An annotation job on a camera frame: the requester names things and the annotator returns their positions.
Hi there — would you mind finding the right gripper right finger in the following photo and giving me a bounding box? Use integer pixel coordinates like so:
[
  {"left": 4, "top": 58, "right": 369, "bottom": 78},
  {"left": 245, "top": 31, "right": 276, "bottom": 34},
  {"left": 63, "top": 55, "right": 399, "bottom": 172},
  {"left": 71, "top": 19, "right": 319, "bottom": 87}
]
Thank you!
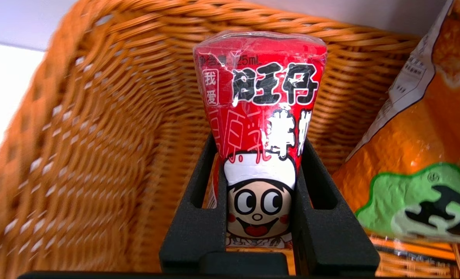
[{"left": 291, "top": 136, "right": 381, "bottom": 277}]

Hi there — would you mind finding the red milk carton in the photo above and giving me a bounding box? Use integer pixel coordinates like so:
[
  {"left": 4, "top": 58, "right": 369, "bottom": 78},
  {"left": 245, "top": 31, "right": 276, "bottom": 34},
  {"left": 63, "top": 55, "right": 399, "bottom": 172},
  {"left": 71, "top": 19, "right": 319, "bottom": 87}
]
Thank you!
[{"left": 193, "top": 31, "right": 328, "bottom": 249}]

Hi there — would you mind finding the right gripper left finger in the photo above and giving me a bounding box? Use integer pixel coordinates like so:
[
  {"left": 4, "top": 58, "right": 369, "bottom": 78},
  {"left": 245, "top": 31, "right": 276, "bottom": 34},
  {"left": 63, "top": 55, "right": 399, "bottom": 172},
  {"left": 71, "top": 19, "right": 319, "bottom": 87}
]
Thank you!
[{"left": 159, "top": 132, "right": 228, "bottom": 274}]

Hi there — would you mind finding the orange snack bag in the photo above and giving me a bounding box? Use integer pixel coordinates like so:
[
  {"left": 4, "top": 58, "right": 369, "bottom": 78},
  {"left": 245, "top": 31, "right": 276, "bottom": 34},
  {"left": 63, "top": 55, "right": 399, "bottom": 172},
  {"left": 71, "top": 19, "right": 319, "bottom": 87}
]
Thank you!
[{"left": 333, "top": 0, "right": 460, "bottom": 265}]

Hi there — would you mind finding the orange wicker basket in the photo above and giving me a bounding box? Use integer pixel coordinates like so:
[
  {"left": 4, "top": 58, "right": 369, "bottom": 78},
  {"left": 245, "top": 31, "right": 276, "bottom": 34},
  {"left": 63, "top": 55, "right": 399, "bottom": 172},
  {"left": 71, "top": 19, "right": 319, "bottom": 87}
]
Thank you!
[{"left": 0, "top": 0, "right": 460, "bottom": 279}]

